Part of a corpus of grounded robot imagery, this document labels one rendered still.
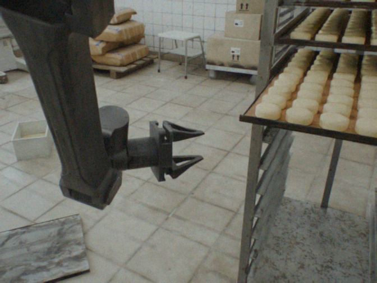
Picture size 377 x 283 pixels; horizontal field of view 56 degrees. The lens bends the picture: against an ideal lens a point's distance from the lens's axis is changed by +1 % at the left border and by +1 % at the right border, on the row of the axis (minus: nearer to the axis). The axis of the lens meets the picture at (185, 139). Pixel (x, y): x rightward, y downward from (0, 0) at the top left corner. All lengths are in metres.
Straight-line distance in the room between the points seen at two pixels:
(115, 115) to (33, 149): 2.04
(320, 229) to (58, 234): 1.24
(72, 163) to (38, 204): 1.69
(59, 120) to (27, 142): 2.17
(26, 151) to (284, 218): 1.73
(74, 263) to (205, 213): 0.70
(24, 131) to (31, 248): 1.21
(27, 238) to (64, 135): 1.52
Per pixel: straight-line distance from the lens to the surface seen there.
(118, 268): 1.70
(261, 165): 1.08
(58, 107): 0.39
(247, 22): 3.82
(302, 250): 1.61
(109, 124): 0.56
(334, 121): 0.68
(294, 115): 0.69
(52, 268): 1.75
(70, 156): 0.47
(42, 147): 2.58
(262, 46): 0.93
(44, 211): 2.10
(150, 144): 0.63
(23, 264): 1.81
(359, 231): 1.79
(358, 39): 0.95
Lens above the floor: 1.24
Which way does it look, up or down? 28 degrees down
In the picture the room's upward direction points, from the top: straight up
